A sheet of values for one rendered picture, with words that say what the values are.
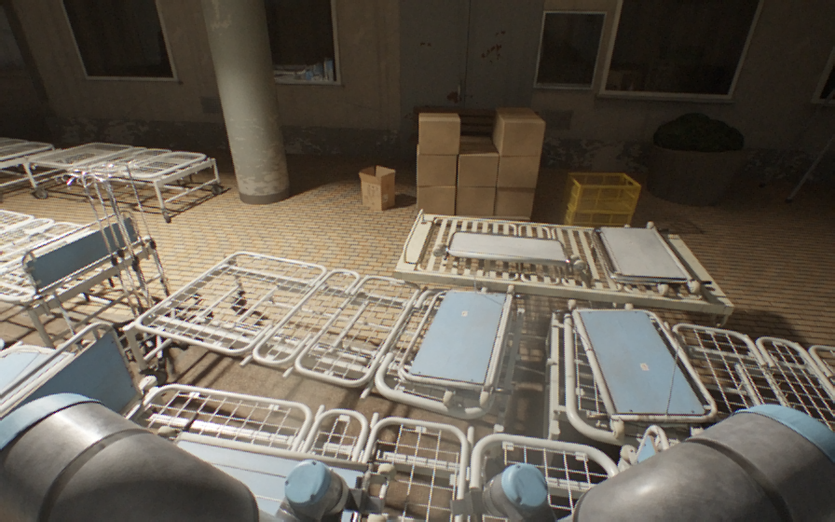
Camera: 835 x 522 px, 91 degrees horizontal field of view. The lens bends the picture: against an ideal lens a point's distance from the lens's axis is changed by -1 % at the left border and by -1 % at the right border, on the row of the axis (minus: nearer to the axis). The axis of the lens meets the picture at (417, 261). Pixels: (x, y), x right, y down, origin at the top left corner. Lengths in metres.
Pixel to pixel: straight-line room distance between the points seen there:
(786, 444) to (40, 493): 0.66
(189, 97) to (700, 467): 8.05
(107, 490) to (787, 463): 0.59
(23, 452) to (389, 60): 6.44
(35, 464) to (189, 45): 7.63
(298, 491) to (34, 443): 0.57
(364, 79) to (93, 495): 6.57
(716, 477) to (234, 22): 4.94
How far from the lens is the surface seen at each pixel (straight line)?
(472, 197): 4.40
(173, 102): 8.36
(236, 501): 0.50
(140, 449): 0.49
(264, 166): 5.23
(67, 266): 3.35
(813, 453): 0.55
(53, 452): 0.52
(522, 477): 1.01
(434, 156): 4.24
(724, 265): 4.77
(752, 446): 0.52
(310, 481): 1.00
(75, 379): 1.96
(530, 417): 2.57
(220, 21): 5.07
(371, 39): 6.76
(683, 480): 0.47
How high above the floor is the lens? 1.90
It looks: 29 degrees down
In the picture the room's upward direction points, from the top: 1 degrees clockwise
